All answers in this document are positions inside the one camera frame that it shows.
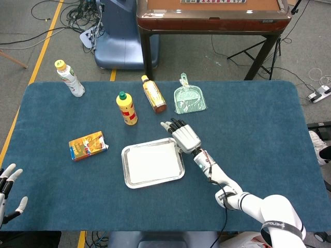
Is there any white coiled cable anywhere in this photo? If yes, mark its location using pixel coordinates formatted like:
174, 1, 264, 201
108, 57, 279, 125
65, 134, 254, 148
307, 66, 331, 86

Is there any yellow bottle green cap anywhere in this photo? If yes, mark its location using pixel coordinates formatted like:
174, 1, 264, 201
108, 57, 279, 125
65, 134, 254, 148
115, 91, 139, 127

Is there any green dustpan brush set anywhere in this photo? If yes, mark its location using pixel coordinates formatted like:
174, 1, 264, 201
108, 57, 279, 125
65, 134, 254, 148
173, 72, 208, 115

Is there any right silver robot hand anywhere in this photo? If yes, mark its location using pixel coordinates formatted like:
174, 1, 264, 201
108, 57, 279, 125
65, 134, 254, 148
160, 118, 202, 154

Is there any floor cable bundle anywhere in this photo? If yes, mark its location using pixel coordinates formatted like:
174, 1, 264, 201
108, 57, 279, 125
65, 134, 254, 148
30, 0, 104, 36

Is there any face-up mahjong tile row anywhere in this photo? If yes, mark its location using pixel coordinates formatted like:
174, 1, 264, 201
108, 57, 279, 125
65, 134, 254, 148
180, 0, 247, 4

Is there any white power strip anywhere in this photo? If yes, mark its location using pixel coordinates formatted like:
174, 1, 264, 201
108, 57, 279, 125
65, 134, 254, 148
307, 85, 331, 104

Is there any grey robot torso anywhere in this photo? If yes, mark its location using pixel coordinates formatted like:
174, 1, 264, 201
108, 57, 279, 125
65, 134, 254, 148
107, 231, 220, 248

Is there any silver metal tray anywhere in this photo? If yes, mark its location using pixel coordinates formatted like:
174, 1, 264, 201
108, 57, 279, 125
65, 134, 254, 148
121, 137, 186, 189

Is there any blue felt table cover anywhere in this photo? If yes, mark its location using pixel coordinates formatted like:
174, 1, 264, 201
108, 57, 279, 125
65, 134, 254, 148
0, 80, 329, 232

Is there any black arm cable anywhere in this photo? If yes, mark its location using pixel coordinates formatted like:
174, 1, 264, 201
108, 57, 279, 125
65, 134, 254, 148
207, 165, 229, 248

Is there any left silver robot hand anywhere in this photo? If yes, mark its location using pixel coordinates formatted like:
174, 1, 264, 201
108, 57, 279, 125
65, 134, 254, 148
0, 163, 28, 225

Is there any brown mahjong table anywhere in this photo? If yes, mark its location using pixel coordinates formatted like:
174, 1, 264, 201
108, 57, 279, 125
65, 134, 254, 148
136, 0, 293, 81

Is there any orange snack carton box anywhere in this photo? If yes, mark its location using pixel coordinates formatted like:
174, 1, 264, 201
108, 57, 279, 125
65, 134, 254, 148
68, 131, 110, 162

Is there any amber tea bottle yellow label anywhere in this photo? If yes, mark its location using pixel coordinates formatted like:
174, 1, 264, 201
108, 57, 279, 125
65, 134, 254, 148
141, 75, 168, 114

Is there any white shoe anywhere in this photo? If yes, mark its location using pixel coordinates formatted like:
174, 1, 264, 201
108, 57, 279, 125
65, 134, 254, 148
308, 130, 329, 166

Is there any white drink bottle yellow cap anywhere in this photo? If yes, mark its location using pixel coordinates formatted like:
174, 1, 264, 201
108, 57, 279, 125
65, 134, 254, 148
54, 59, 86, 98

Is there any blue machine base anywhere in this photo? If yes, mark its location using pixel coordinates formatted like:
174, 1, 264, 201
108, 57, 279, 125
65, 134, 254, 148
79, 0, 160, 70

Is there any wooden slat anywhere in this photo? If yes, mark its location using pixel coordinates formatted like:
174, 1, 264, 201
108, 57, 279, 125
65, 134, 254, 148
0, 49, 28, 70

